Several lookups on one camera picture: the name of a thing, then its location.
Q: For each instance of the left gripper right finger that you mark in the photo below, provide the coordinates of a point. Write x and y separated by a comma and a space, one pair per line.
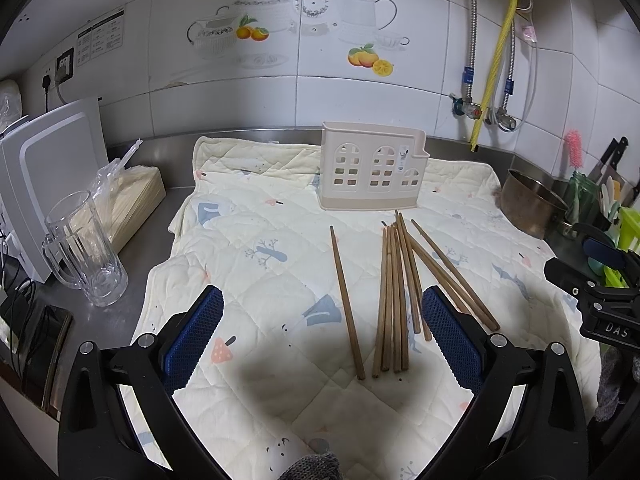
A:
448, 326

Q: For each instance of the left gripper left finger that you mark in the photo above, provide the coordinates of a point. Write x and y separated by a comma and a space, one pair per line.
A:
186, 341

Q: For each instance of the grey gloved right hand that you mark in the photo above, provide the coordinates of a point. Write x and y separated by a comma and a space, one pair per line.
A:
608, 395

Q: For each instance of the grey gloved left hand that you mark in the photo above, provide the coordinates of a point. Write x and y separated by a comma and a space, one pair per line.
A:
314, 467

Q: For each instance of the green plastic utensil rack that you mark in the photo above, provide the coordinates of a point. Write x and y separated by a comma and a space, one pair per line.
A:
607, 208

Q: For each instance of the steel pot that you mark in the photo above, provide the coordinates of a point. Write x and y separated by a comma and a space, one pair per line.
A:
529, 205

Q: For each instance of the cream quilted mat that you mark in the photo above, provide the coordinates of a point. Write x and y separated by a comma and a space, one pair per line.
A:
277, 381

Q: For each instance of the clear glass mug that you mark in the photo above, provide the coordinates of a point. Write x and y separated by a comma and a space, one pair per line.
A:
79, 253

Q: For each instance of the pink bottle brush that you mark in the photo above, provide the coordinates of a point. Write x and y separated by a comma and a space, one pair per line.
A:
573, 143

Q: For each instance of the chrome angle valve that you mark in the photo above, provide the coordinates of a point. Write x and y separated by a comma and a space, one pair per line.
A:
500, 118

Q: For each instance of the beige plastic utensil holder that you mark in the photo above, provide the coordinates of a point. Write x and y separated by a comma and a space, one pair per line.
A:
366, 167

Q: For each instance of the white cutting board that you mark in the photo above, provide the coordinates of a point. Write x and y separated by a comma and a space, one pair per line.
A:
43, 159

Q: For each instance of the white instruction sticker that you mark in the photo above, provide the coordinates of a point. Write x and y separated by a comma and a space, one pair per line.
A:
102, 36

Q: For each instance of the black handled knife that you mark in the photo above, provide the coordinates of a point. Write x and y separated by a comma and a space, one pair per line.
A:
610, 158

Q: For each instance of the red handle water valve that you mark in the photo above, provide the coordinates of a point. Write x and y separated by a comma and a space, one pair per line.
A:
462, 107

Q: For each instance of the wall power socket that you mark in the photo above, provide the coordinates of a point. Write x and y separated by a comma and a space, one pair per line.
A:
64, 66

